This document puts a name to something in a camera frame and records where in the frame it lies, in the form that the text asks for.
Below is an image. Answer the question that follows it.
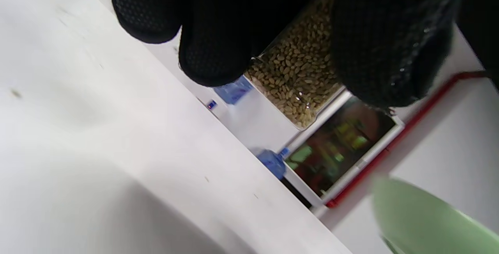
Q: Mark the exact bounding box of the person's left hand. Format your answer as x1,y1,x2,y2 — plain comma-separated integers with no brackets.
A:
108,0,499,109

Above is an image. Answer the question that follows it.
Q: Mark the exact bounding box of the clear jar of grains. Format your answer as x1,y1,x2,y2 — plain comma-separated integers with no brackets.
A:
245,0,347,130

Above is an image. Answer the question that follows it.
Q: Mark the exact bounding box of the blue plastic piece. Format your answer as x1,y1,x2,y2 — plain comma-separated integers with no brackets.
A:
213,76,254,105
257,148,290,181

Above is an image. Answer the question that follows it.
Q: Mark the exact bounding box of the white framed dark screen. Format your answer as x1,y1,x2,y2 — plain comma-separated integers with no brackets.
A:
282,90,406,208

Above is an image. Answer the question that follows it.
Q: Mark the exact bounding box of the pale green bowl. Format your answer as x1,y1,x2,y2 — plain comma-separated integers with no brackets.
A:
370,176,499,254

